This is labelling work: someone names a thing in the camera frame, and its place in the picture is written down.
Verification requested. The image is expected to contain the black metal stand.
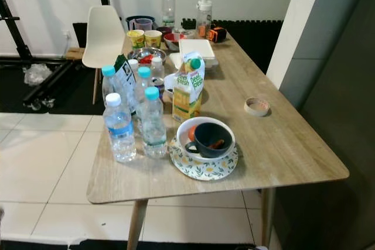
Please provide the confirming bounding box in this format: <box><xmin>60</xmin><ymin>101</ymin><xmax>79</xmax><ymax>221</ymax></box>
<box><xmin>0</xmin><ymin>0</ymin><xmax>112</xmax><ymax>112</ymax></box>

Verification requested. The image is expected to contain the crumpled clear plastic bag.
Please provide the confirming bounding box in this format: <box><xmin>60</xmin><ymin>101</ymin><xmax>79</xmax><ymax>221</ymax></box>
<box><xmin>23</xmin><ymin>64</ymin><xmax>53</xmax><ymax>86</ymax></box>

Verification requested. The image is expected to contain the black floor mat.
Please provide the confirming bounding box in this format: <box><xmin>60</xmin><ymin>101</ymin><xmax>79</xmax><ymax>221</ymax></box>
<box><xmin>0</xmin><ymin>57</ymin><xmax>101</xmax><ymax>116</ymax></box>

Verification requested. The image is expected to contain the teal cap water bottle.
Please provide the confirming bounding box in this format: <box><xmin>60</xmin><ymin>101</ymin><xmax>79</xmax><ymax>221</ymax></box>
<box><xmin>134</xmin><ymin>66</ymin><xmax>156</xmax><ymax>116</ymax></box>
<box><xmin>140</xmin><ymin>86</ymin><xmax>169</xmax><ymax>159</ymax></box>
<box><xmin>101</xmin><ymin>65</ymin><xmax>124</xmax><ymax>108</ymax></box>

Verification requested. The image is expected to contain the white cap water bottle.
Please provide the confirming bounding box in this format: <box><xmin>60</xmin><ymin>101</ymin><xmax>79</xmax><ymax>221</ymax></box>
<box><xmin>103</xmin><ymin>93</ymin><xmax>137</xmax><ymax>163</ymax></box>

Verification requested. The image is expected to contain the white plastic chair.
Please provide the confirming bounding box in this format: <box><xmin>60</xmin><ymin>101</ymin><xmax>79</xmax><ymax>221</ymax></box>
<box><xmin>82</xmin><ymin>5</ymin><xmax>126</xmax><ymax>105</ymax></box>

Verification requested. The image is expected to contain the dark green white carton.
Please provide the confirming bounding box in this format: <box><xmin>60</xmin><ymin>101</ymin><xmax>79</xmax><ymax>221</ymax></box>
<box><xmin>115</xmin><ymin>54</ymin><xmax>138</xmax><ymax>114</ymax></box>

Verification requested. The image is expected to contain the yellow paper cup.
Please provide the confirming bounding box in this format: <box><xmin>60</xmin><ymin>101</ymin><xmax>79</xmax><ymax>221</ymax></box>
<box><xmin>144</xmin><ymin>30</ymin><xmax>163</xmax><ymax>49</ymax></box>
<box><xmin>127</xmin><ymin>30</ymin><xmax>146</xmax><ymax>50</ymax></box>

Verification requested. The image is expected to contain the dark blue bucket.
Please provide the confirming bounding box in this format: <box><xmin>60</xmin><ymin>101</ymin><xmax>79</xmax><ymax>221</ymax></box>
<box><xmin>126</xmin><ymin>16</ymin><xmax>156</xmax><ymax>31</ymax></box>

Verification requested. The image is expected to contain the small white cap bottle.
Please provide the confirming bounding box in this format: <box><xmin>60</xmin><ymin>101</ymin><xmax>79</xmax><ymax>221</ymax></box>
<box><xmin>151</xmin><ymin>57</ymin><xmax>165</xmax><ymax>82</ymax></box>

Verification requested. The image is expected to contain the metal bowl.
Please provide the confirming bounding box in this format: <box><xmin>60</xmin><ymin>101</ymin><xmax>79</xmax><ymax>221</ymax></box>
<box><xmin>129</xmin><ymin>47</ymin><xmax>168</xmax><ymax>67</ymax></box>

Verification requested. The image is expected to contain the clear measuring jug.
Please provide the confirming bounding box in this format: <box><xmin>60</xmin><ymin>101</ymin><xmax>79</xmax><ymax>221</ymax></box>
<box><xmin>130</xmin><ymin>18</ymin><xmax>155</xmax><ymax>32</ymax></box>

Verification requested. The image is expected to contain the white bowl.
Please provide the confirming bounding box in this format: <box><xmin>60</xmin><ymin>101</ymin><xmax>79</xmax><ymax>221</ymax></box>
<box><xmin>176</xmin><ymin>117</ymin><xmax>236</xmax><ymax>160</ymax></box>

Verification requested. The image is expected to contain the red bowl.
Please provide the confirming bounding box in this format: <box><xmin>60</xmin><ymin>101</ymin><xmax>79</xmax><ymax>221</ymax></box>
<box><xmin>162</xmin><ymin>32</ymin><xmax>185</xmax><ymax>52</ymax></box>

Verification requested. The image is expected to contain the yellow green juice carton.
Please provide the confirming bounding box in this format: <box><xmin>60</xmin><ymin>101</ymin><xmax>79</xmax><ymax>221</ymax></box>
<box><xmin>172</xmin><ymin>51</ymin><xmax>206</xmax><ymax>124</ymax></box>

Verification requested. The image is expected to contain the orange fruit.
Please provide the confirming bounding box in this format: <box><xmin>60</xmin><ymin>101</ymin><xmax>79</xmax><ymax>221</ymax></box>
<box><xmin>186</xmin><ymin>124</ymin><xmax>199</xmax><ymax>143</ymax></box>

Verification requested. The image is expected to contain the tall clear bottle green cap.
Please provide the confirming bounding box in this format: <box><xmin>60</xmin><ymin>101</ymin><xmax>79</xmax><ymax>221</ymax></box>
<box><xmin>161</xmin><ymin>0</ymin><xmax>176</xmax><ymax>28</ymax></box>

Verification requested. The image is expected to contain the white square container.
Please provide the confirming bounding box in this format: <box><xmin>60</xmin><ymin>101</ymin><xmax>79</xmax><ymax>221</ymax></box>
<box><xmin>178</xmin><ymin>39</ymin><xmax>218</xmax><ymax>67</ymax></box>

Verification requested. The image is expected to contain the dark grey mug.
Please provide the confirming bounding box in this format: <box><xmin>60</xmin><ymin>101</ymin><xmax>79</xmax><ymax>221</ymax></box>
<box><xmin>186</xmin><ymin>122</ymin><xmax>235</xmax><ymax>159</ymax></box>

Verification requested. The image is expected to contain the floral pattern plate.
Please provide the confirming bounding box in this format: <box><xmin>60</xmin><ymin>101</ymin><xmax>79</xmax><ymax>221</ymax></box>
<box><xmin>169</xmin><ymin>136</ymin><xmax>240</xmax><ymax>181</ymax></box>

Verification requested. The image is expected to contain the clear pitcher white lid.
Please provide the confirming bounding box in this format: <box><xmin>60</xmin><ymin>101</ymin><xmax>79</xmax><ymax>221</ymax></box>
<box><xmin>196</xmin><ymin>0</ymin><xmax>213</xmax><ymax>39</ymax></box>

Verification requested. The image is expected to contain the black orange round object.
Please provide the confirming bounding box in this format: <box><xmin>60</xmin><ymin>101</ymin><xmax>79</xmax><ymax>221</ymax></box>
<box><xmin>208</xmin><ymin>26</ymin><xmax>228</xmax><ymax>43</ymax></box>

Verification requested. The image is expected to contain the beige tape roll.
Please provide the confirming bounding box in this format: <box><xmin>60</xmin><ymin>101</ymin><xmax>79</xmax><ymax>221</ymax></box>
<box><xmin>244</xmin><ymin>97</ymin><xmax>271</xmax><ymax>117</ymax></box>

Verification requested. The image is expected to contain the light wooden table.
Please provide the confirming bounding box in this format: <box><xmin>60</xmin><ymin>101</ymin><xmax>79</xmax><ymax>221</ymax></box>
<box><xmin>87</xmin><ymin>29</ymin><xmax>350</xmax><ymax>250</ymax></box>

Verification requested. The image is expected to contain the black foam wall panel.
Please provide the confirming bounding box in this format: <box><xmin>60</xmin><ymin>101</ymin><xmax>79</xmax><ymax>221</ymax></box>
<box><xmin>180</xmin><ymin>18</ymin><xmax>285</xmax><ymax>75</ymax></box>

